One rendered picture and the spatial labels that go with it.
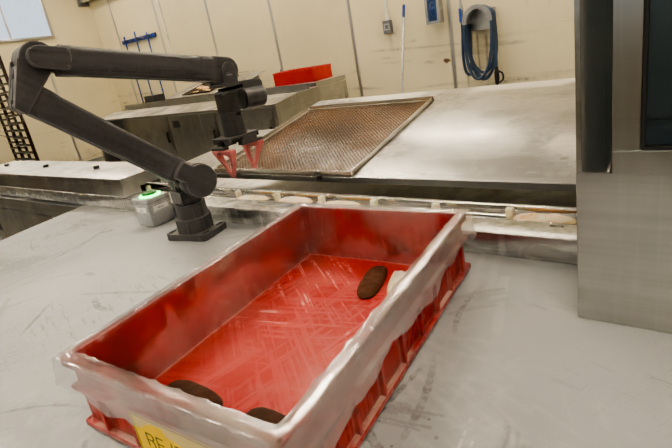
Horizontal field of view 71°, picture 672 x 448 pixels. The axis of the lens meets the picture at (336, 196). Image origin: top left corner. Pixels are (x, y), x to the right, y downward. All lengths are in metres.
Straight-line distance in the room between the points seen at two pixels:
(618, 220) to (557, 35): 4.02
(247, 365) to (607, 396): 0.41
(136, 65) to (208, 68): 0.16
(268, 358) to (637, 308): 0.45
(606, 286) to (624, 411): 0.15
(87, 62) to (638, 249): 0.95
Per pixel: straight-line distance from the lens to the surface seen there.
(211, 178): 1.12
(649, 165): 0.58
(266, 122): 4.04
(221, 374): 0.65
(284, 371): 0.62
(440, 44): 4.90
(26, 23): 8.67
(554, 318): 0.67
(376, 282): 0.75
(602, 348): 0.63
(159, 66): 1.10
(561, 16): 4.57
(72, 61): 1.04
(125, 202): 1.56
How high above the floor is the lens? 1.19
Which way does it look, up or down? 18 degrees down
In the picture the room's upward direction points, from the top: 10 degrees counter-clockwise
